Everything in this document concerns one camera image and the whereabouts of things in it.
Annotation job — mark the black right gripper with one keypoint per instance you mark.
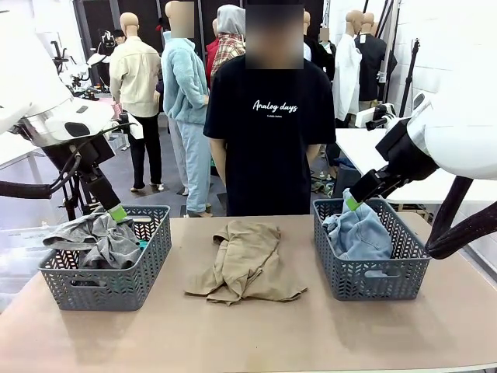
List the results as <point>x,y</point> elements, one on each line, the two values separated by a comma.
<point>407,155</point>

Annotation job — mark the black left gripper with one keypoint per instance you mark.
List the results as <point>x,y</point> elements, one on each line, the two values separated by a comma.
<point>77,155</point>

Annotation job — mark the grey melange top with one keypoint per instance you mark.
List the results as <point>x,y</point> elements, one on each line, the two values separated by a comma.
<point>108,245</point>

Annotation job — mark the light blue denim shorts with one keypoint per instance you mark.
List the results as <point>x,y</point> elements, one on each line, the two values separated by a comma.
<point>365,237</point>

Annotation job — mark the beige short-sleeved shirt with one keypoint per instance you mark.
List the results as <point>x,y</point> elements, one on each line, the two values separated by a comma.
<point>248,264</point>

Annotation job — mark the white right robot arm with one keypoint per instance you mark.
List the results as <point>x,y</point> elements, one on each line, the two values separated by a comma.
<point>458,132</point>

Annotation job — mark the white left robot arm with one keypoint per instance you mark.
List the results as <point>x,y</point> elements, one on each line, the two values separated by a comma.
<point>31,77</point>

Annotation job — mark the white desk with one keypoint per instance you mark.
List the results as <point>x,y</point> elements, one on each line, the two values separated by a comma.
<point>357,151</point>
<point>11,149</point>

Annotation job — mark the grey plastic lattice basket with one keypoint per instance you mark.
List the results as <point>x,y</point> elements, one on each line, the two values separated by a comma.
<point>108,299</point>
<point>372,283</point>

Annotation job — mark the clear plastic storage box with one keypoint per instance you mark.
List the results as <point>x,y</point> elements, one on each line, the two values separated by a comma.
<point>19,252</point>

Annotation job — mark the person in black T-shirt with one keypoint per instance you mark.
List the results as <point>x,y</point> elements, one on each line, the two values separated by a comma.
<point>268,155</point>

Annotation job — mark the mannequin in white shirt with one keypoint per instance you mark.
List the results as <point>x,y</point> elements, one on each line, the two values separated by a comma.
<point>345,74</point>

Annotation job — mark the mannequin in black jacket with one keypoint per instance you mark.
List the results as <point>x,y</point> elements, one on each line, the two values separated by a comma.
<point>370,66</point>

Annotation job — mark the mannequin in cream shirt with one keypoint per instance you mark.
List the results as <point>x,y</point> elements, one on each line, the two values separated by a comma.
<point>136,77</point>

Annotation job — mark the mannequin in light-blue fleece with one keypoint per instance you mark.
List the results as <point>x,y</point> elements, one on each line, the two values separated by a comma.
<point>182,77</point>

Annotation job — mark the mannequin in red top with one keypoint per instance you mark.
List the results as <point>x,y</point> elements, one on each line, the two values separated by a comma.
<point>211,58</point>

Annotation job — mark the mannequin in plaid hoodie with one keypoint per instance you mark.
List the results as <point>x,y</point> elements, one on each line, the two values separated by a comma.
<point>229,50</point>

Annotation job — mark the black camera tripod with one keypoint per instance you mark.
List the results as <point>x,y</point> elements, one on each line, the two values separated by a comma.
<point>70,206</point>

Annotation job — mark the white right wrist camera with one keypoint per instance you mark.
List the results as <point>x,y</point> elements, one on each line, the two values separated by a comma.
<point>365,117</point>

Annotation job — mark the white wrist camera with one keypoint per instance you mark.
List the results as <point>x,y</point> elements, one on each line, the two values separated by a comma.
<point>136,131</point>
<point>365,117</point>

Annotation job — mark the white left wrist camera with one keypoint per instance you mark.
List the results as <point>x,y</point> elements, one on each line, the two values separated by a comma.
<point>136,131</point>

